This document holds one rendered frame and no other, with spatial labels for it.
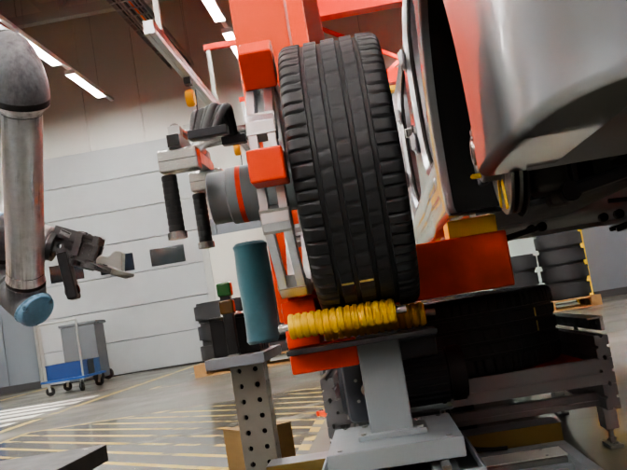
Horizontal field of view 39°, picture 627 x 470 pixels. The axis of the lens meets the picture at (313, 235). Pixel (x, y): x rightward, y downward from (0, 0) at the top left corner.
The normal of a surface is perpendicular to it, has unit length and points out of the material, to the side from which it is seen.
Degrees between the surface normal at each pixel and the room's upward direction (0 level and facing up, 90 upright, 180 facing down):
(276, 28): 90
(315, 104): 70
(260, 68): 125
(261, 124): 90
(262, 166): 90
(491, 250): 90
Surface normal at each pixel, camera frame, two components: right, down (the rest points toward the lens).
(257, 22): -0.07, -0.07
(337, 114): -0.11, -0.33
